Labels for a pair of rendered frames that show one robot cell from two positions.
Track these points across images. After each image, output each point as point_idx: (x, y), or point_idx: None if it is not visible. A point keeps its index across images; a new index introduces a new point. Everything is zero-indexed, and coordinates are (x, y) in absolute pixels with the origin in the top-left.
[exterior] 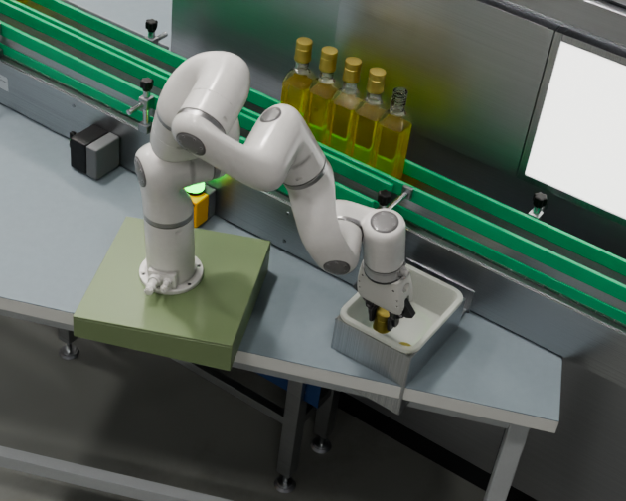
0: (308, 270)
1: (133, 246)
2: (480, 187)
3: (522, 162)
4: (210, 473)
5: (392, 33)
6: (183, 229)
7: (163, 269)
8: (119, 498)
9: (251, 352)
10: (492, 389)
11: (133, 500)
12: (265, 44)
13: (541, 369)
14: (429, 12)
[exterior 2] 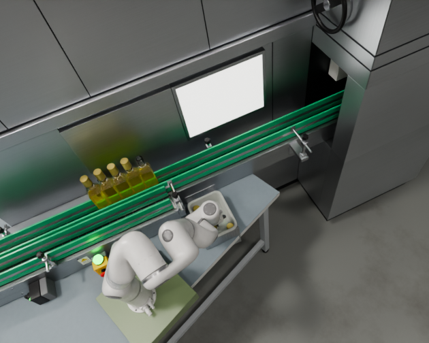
0: None
1: (115, 305)
2: (174, 153)
3: (186, 135)
4: None
5: (106, 141)
6: (141, 286)
7: (145, 302)
8: (162, 341)
9: (193, 282)
10: (255, 204)
11: (166, 336)
12: (52, 188)
13: (254, 183)
14: (116, 122)
